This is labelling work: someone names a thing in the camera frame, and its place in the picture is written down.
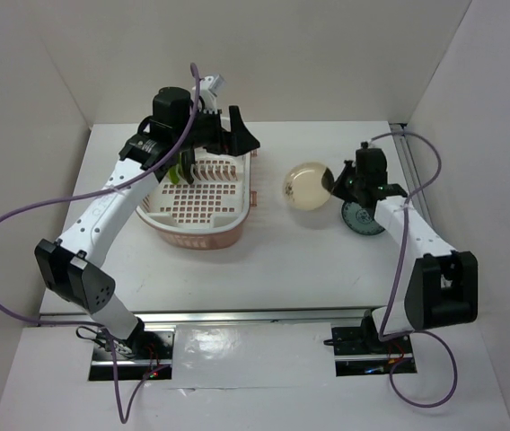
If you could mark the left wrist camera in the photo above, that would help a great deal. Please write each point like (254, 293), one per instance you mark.
(209, 88)

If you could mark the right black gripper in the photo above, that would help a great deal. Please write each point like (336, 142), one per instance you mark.
(338, 189)

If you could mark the white pink dish rack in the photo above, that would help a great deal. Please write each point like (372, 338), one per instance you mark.
(207, 214)

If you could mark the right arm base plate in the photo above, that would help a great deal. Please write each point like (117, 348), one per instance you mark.
(358, 351)

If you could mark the beige plate with black mark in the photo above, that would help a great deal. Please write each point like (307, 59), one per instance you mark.
(303, 186)

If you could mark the blue patterned plate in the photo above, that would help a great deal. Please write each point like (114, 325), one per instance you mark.
(359, 220)

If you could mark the aluminium rail frame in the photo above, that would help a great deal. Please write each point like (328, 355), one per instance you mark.
(288, 265)

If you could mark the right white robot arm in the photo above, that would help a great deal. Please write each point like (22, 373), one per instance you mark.
(434, 285)

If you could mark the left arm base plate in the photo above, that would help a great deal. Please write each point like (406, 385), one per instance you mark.
(132, 366)

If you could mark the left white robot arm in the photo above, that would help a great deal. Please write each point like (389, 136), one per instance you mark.
(71, 265)

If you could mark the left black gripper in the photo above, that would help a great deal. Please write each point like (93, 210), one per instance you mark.
(233, 143)

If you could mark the green plate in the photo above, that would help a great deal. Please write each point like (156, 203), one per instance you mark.
(174, 172)

